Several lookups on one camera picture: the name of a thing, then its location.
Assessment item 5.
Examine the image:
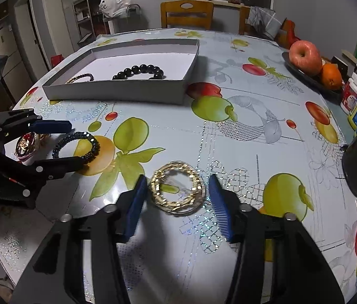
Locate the white plastic bag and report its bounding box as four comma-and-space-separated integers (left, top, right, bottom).
99, 0, 132, 18

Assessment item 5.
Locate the gold chain bracelet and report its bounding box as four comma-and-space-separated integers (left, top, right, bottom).
149, 161, 205, 217

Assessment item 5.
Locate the black bead bracelet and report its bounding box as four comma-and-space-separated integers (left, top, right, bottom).
112, 64, 166, 81

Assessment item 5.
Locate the white jar with red label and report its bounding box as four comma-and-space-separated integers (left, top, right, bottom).
340, 81, 357, 113

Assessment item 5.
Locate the grey checked cloth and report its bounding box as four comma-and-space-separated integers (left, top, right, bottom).
247, 6, 285, 40

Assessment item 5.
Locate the grey cardboard tray box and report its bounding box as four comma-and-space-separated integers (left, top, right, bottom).
42, 38, 200, 106

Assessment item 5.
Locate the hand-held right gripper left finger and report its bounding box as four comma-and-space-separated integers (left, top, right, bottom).
9, 175, 149, 304

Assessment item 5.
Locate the wooden chair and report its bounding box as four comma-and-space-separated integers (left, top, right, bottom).
160, 0, 214, 30
238, 5, 252, 35

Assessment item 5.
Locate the red apple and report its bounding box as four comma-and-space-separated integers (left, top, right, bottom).
289, 40, 323, 76

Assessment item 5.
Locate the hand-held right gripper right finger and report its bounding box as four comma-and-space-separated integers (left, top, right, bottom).
208, 174, 345, 304

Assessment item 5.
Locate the dark blue bead bracelet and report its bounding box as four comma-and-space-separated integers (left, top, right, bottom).
52, 131, 101, 165

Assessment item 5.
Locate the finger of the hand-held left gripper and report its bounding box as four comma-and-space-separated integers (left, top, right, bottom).
0, 109, 73, 137
0, 152, 85, 210

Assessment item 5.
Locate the orange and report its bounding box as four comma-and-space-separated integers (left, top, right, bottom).
320, 63, 344, 90

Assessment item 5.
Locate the dark fruit plate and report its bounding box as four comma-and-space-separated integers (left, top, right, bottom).
282, 51, 344, 97

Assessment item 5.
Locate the metal shelf rack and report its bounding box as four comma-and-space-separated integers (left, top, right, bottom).
72, 0, 103, 46

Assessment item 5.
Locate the gold and dark bead bracelet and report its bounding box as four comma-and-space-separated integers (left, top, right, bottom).
66, 73, 95, 84

